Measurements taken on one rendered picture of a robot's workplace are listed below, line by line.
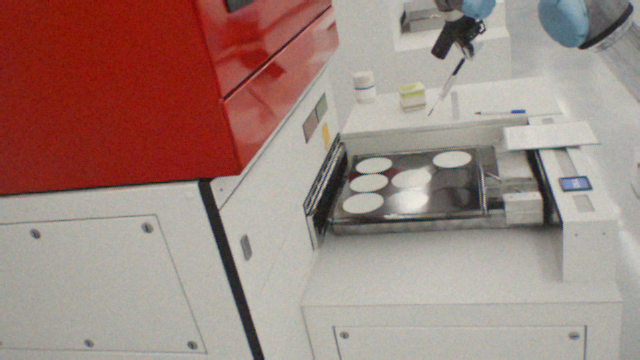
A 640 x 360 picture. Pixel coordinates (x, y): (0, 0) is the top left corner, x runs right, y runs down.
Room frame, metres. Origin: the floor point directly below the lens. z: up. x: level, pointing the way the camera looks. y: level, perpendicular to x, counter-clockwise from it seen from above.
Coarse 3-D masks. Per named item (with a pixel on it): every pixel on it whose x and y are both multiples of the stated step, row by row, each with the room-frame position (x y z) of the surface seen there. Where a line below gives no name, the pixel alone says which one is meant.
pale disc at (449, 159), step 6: (438, 156) 1.35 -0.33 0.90; (444, 156) 1.34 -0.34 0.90; (450, 156) 1.34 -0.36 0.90; (456, 156) 1.33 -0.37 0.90; (462, 156) 1.32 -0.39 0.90; (468, 156) 1.31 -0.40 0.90; (438, 162) 1.31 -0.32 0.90; (444, 162) 1.31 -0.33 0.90; (450, 162) 1.30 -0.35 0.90; (456, 162) 1.29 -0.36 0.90; (462, 162) 1.28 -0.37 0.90
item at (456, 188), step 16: (400, 160) 1.38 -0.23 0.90; (416, 160) 1.36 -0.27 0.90; (432, 160) 1.33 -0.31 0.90; (352, 176) 1.34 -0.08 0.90; (432, 176) 1.24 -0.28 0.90; (448, 176) 1.22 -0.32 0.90; (464, 176) 1.20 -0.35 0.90; (352, 192) 1.24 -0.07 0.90; (368, 192) 1.22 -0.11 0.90; (384, 192) 1.21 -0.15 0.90; (400, 192) 1.19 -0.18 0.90; (416, 192) 1.17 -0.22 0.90; (432, 192) 1.15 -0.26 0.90; (448, 192) 1.14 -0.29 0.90; (464, 192) 1.12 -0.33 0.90; (384, 208) 1.12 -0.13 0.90; (400, 208) 1.11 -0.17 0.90; (416, 208) 1.09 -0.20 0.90; (432, 208) 1.08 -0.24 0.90; (448, 208) 1.06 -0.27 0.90; (464, 208) 1.05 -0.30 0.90; (480, 208) 1.04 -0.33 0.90
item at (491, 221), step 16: (336, 224) 1.18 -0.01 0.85; (352, 224) 1.17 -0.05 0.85; (368, 224) 1.15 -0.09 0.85; (384, 224) 1.14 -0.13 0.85; (400, 224) 1.13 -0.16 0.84; (416, 224) 1.12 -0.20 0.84; (432, 224) 1.11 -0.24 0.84; (448, 224) 1.09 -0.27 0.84; (464, 224) 1.08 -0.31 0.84; (480, 224) 1.07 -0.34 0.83; (496, 224) 1.06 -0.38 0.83; (512, 224) 1.05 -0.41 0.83; (528, 224) 1.04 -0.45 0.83
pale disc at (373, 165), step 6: (360, 162) 1.42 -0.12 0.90; (366, 162) 1.41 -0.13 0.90; (372, 162) 1.40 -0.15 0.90; (378, 162) 1.39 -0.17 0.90; (384, 162) 1.39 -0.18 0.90; (390, 162) 1.38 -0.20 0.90; (360, 168) 1.38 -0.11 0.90; (366, 168) 1.37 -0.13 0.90; (372, 168) 1.36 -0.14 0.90; (378, 168) 1.35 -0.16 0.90; (384, 168) 1.35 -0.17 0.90
